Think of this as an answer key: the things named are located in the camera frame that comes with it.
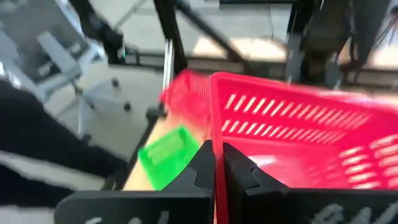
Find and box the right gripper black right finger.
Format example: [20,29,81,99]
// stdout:
[222,142,398,224]

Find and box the person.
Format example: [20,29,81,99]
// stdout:
[0,79,128,208]

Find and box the green plastic basket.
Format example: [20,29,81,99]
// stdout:
[137,124,200,191]

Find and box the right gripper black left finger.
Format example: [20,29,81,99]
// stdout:
[54,139,216,224]

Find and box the red plastic basket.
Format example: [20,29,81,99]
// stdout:
[159,68,398,224]

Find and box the white office chair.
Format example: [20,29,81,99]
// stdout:
[0,0,133,138]

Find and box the black device with green light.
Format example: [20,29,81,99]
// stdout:
[70,0,127,66]

